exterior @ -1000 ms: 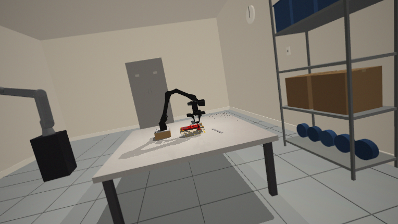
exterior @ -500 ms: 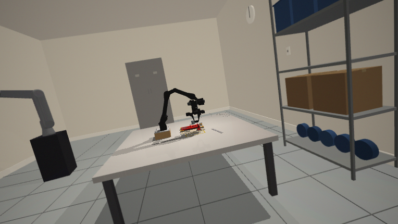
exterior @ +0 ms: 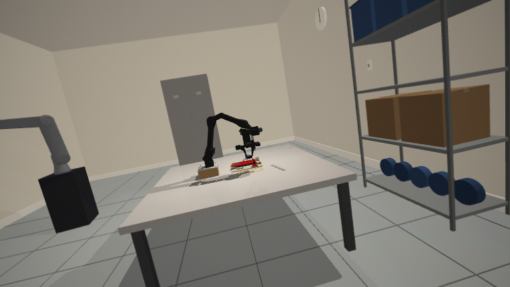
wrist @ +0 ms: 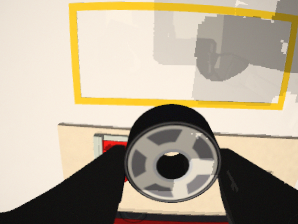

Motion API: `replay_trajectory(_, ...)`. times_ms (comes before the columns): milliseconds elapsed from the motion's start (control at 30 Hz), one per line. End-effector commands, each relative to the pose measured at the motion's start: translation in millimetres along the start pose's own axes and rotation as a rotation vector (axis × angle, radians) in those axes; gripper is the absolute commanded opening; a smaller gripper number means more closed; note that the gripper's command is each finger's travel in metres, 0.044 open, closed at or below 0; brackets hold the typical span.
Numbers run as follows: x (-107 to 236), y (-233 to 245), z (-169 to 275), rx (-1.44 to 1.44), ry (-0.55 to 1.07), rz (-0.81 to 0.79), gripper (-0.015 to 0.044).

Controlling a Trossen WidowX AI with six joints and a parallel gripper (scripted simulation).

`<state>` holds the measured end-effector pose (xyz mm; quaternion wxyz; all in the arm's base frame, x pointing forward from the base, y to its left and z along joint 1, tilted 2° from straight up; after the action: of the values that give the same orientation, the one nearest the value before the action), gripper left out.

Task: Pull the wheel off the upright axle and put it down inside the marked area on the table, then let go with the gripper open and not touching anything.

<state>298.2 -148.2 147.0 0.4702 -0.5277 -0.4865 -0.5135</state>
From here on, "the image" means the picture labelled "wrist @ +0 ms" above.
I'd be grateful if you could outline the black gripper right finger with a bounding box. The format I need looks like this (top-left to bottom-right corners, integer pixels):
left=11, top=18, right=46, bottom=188
left=217, top=148, right=298, bottom=224

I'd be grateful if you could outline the yellow rectangular outline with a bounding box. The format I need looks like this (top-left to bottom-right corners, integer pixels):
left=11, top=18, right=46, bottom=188
left=68, top=2, right=298, bottom=111

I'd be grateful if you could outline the black wheel with grey hub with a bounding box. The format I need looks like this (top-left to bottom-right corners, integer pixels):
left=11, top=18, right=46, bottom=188
left=122, top=103, right=223, bottom=204

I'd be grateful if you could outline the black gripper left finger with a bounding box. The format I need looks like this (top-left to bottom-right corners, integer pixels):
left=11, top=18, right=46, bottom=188
left=0, top=144, right=125, bottom=224

